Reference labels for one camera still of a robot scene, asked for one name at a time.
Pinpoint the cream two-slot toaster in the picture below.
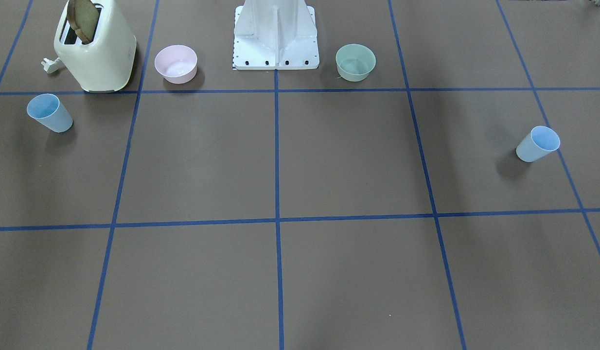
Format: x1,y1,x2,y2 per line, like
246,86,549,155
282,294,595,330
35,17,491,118
53,0,137,93

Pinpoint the brown toast slice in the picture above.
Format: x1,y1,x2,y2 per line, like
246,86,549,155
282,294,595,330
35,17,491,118
66,0,100,45

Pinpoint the pink plastic bowl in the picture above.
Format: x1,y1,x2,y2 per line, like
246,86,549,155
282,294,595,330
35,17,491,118
154,45,198,84

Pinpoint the light blue cup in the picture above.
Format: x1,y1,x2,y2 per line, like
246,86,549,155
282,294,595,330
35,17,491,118
26,93,73,133
515,125,561,162

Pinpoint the white toaster power plug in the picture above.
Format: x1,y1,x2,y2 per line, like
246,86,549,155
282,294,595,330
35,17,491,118
41,57,64,74

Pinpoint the green plastic bowl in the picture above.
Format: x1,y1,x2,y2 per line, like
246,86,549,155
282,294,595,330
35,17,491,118
335,44,376,82

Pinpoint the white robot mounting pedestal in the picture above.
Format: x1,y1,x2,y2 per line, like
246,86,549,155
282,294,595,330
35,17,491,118
232,0,320,70

